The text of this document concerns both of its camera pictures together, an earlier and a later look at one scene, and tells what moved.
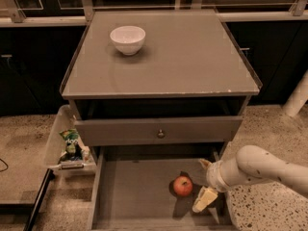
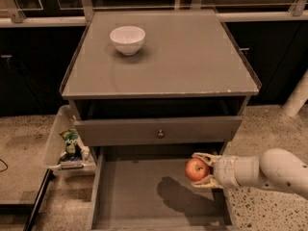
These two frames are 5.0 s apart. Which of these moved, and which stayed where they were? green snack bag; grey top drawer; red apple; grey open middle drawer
Moved: red apple
Stayed: green snack bag; grey top drawer; grey open middle drawer
